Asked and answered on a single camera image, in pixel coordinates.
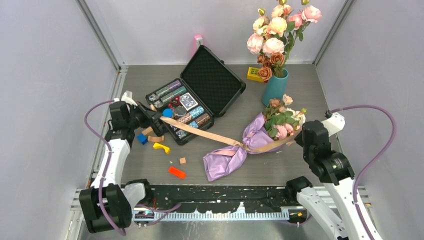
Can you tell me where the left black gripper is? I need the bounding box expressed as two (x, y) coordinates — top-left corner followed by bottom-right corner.
(126, 101), (162, 130)

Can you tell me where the purple flower bouquet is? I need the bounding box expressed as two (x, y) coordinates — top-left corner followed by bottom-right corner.
(203, 94), (307, 182)

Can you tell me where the tan ribbon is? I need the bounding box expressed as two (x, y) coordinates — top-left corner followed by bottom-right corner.
(159, 103), (306, 153)

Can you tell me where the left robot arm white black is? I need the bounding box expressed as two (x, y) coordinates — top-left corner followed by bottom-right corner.
(78, 99), (164, 236)

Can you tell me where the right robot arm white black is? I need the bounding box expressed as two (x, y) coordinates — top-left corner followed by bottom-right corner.
(285, 119), (382, 240)

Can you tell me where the teal vase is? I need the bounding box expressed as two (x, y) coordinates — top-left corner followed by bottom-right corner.
(261, 69), (289, 106)

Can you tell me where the pink rose bouquet in vase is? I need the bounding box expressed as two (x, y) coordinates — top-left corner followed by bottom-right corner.
(246, 0), (322, 83)

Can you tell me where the blue round chip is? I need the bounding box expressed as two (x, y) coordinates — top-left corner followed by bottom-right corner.
(162, 108), (174, 119)

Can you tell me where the wooden arch block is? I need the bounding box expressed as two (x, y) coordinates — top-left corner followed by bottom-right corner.
(141, 127), (165, 143)

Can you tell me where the blue cube block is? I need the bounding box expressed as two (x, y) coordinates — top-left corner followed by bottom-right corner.
(136, 133), (148, 145)

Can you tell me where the yellow arch block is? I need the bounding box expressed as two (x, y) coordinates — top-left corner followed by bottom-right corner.
(152, 142), (171, 155)

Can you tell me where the playing card deck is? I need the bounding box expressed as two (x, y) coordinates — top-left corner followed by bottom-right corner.
(179, 92), (199, 111)

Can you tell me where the orange rectangular block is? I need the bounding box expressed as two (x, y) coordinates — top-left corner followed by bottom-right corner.
(168, 166), (186, 179)

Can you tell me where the black open poker case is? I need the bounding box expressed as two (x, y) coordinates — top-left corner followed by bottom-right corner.
(145, 45), (246, 131)

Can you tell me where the yellow perforated block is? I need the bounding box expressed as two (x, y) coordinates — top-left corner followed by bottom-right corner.
(246, 67), (264, 83)

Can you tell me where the pink white bottle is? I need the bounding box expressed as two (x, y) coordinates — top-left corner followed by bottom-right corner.
(194, 35), (203, 49)

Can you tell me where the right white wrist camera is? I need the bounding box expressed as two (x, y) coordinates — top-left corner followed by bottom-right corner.
(321, 110), (346, 137)

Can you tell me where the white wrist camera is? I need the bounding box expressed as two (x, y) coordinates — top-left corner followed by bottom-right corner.
(321, 110), (346, 137)
(114, 90), (138, 106)

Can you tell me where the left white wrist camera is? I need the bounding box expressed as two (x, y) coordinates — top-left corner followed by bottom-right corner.
(114, 90), (138, 106)

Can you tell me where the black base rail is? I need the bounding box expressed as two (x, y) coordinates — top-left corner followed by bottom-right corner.
(137, 184), (300, 214)

